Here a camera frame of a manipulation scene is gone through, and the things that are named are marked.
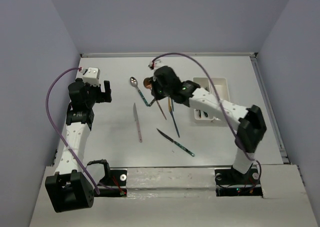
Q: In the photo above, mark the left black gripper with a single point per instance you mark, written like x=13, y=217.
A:
x=102, y=96

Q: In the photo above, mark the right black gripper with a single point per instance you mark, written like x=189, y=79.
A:
x=157, y=96

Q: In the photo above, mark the copper spoon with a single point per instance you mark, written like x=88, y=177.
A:
x=147, y=84

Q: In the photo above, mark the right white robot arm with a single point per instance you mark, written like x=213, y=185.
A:
x=247, y=124

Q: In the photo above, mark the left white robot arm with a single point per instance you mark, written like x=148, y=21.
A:
x=74, y=184

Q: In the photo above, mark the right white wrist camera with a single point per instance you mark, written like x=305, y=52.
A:
x=155, y=64

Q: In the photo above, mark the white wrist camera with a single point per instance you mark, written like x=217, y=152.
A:
x=155, y=64
x=91, y=76

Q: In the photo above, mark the silver spoon teal handle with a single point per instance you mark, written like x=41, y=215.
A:
x=134, y=83

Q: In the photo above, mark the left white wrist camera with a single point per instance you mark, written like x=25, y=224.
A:
x=91, y=76

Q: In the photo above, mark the silver knife pink handle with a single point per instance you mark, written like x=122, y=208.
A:
x=136, y=118

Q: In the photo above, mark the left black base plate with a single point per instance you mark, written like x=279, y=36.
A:
x=114, y=185

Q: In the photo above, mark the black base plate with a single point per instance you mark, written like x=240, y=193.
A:
x=231, y=184
x=114, y=185

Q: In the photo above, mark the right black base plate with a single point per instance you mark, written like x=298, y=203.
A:
x=231, y=184

